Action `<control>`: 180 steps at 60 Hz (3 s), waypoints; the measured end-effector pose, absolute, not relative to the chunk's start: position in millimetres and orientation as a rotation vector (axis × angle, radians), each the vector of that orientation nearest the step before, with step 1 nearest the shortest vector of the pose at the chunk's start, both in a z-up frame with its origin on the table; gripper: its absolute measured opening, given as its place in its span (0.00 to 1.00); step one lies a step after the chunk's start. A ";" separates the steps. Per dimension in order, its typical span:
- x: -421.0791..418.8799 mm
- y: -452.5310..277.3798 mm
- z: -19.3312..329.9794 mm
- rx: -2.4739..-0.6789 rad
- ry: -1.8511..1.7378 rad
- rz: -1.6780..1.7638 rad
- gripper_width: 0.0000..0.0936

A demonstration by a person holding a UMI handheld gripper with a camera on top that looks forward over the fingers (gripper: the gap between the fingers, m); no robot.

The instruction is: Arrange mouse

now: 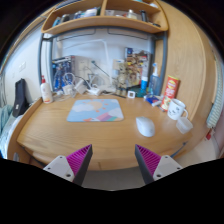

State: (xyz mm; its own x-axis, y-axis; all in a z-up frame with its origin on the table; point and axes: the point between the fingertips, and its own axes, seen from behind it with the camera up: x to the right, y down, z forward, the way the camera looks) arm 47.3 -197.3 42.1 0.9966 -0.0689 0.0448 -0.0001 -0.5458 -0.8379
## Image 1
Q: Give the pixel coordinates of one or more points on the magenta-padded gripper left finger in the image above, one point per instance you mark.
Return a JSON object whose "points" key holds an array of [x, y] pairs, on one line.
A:
{"points": [[61, 166]]}

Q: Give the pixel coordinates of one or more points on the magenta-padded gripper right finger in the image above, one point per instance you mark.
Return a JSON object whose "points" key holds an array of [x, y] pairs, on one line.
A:
{"points": [[165, 165]]}

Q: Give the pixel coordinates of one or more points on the white computer mouse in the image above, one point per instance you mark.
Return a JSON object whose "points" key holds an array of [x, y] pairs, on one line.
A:
{"points": [[145, 126]]}

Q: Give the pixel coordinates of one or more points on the pastel cloud print mouse pad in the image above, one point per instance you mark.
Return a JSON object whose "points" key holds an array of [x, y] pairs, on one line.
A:
{"points": [[95, 110]]}

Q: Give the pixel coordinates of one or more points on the clear plastic container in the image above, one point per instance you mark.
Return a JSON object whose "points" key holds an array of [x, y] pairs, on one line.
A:
{"points": [[184, 125]]}

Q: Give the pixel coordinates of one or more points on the white mug with drawn face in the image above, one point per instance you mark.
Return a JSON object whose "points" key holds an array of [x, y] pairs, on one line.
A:
{"points": [[175, 109]]}

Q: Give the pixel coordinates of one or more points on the blue tissue pack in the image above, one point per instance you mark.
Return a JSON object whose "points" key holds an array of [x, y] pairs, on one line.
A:
{"points": [[153, 100]]}

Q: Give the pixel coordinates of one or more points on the red chips can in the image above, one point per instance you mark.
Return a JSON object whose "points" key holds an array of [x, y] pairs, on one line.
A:
{"points": [[170, 91]]}

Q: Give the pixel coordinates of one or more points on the white red-capped pump bottle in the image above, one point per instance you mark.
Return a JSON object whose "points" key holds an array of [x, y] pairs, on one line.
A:
{"points": [[46, 93]]}

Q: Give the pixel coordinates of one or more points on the teal blanket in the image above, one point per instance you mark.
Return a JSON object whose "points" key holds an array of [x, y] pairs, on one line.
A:
{"points": [[4, 116]]}

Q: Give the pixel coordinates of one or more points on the small white square clock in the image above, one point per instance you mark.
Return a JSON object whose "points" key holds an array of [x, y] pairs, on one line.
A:
{"points": [[131, 94]]}

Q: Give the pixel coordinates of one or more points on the black bag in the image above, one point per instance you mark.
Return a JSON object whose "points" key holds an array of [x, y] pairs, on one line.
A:
{"points": [[20, 98]]}

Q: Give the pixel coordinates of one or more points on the blue spray bottle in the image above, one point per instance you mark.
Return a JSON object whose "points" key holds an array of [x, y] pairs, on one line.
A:
{"points": [[154, 83]]}

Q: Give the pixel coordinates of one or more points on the white power strip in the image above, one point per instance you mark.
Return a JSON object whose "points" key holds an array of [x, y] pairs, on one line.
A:
{"points": [[94, 90]]}

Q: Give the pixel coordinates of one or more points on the white desk lamp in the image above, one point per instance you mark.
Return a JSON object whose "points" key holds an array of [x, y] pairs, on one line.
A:
{"points": [[106, 88]]}

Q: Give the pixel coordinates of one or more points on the blue robot print box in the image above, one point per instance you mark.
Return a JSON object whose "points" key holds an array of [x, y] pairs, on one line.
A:
{"points": [[61, 73]]}

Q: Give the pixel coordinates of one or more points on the beige robot figure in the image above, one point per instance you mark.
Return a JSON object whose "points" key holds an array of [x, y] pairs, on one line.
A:
{"points": [[122, 76]]}

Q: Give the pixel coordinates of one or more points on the colourful printed box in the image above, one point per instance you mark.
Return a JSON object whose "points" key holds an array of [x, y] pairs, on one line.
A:
{"points": [[138, 63]]}

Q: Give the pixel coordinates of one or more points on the wooden shelf unit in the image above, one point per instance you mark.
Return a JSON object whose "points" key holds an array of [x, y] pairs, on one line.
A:
{"points": [[103, 21]]}

